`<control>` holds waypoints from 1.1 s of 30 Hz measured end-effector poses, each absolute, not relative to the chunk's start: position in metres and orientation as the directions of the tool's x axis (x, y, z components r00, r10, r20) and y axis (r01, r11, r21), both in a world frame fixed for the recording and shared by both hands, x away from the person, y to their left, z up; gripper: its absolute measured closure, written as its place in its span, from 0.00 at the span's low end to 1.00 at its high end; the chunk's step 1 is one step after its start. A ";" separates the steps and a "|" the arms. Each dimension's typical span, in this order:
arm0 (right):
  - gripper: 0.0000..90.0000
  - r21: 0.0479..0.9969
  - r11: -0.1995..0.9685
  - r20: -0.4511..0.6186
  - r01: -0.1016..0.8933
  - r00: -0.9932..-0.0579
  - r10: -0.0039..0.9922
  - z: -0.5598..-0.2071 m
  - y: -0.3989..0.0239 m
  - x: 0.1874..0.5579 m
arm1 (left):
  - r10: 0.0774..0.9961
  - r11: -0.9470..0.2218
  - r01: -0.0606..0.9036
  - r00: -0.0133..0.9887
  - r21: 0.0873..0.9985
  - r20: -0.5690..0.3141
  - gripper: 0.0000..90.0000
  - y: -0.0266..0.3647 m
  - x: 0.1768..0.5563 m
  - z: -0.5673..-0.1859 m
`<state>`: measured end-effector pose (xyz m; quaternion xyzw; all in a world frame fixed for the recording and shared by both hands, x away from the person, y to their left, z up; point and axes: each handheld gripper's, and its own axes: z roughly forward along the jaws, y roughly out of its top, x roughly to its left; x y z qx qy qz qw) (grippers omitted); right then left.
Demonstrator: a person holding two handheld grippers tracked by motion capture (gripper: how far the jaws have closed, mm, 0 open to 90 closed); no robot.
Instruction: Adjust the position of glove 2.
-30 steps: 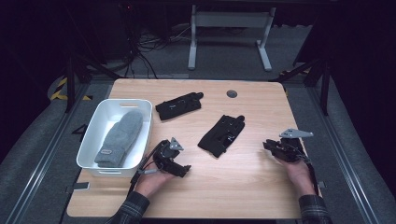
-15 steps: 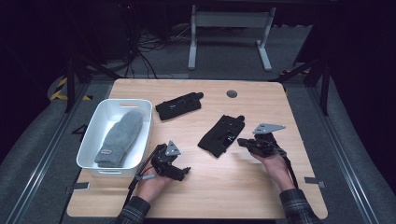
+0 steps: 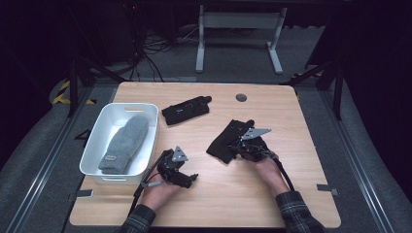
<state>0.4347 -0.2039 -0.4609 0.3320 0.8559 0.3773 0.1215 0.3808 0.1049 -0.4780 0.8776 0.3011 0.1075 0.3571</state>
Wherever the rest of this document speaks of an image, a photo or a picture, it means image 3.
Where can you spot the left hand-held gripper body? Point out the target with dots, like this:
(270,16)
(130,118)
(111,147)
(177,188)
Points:
(173,173)

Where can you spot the black fingerless glove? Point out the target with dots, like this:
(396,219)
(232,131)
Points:
(223,142)
(186,110)

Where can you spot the person's left hand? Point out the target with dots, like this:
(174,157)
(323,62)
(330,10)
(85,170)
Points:
(158,194)

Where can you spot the white metal table frame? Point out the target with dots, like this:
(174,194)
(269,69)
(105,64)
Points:
(239,20)

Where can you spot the person's right hand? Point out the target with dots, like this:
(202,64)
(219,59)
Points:
(270,174)

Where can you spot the metal floor rail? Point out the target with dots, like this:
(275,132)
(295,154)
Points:
(356,161)
(48,161)

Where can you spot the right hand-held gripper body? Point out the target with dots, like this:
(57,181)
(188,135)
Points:
(256,150)

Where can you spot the white plastic bin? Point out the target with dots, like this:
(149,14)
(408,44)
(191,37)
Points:
(97,142)

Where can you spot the grey round table grommet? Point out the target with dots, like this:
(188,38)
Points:
(241,97)

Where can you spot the black metal stand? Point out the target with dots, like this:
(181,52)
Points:
(74,87)
(337,93)

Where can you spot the yellow black hazard tape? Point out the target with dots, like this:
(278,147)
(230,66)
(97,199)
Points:
(61,93)

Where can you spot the grey tape strip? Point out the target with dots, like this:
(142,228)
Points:
(326,188)

